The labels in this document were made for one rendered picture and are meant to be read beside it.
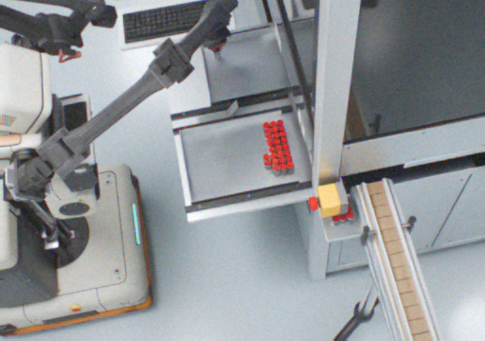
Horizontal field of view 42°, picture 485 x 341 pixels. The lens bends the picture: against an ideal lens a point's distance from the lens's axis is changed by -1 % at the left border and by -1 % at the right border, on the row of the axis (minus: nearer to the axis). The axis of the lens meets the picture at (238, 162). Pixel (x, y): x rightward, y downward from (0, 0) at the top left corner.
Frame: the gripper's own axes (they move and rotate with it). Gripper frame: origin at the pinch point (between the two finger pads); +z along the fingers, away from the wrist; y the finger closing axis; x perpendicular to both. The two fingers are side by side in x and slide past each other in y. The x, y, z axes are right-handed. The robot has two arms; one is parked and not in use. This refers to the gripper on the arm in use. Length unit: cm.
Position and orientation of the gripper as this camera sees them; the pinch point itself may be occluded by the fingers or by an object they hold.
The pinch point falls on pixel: (216, 49)
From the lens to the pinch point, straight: 225.0
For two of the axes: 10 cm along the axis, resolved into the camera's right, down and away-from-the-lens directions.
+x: -4.5, -7.8, 4.2
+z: 0.8, 4.4, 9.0
